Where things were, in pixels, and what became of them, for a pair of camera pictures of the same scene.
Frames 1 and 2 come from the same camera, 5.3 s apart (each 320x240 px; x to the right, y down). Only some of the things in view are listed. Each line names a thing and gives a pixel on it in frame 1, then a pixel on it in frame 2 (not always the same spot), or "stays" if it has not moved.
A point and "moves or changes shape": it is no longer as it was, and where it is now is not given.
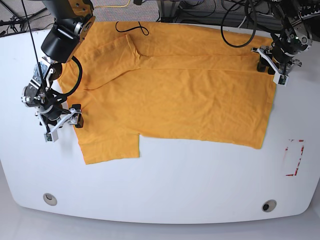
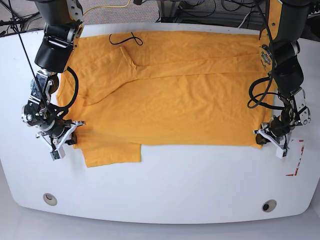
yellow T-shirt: (188, 81) moves or changes shape
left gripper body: (53, 117) to (62, 135)
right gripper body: (268, 61) to (276, 131)
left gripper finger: (80, 119) to (73, 140)
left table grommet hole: (50, 199) stays
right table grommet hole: (268, 206) stays
